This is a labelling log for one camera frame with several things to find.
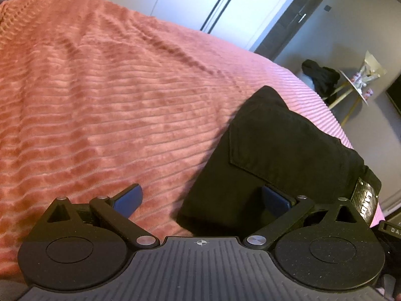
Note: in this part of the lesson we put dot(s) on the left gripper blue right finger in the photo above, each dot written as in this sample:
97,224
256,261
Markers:
276,202

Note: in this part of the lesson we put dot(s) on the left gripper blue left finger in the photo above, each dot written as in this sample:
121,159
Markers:
128,201

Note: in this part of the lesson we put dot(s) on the black pants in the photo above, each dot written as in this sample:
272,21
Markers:
266,144

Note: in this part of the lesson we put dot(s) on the pink ribbed bedspread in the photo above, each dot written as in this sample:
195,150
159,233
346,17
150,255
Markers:
96,97

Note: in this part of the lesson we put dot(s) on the black clothes on chair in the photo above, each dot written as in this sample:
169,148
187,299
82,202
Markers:
325,79

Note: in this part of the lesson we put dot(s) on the small round side table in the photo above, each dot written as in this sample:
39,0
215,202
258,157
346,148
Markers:
342,92

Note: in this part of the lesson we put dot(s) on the clear plastic bag on table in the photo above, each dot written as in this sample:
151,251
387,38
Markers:
370,70

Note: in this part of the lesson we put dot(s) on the dark grey door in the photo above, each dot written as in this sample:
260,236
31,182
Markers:
286,27

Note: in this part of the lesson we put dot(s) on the wall-mounted black television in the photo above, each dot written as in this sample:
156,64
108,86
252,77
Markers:
394,93

